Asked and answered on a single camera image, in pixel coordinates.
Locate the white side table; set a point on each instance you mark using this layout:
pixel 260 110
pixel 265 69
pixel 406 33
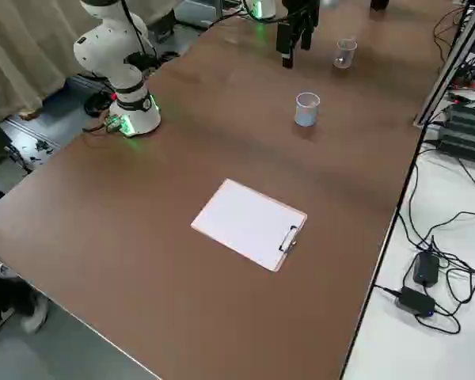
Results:
pixel 419 356

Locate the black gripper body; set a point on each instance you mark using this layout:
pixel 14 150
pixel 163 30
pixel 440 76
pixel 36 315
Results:
pixel 302 10

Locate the white clipboard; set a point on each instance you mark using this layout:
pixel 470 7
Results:
pixel 245 221

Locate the translucent blue cup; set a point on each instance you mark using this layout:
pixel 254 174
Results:
pixel 305 118

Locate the beige curtain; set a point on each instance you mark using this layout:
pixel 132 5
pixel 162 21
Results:
pixel 23 47

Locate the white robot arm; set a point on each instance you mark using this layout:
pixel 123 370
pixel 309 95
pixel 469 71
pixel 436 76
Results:
pixel 115 51
pixel 261 8

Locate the person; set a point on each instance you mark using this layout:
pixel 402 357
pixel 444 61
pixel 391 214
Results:
pixel 4 293

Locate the black finned electronics box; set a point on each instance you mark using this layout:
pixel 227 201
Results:
pixel 465 130

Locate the black power adapter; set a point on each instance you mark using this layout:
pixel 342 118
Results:
pixel 424 269
pixel 415 302

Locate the aluminium frame post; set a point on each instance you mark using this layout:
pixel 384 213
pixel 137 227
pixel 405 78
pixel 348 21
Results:
pixel 447 71

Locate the translucent pink cup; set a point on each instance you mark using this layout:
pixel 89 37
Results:
pixel 350 55

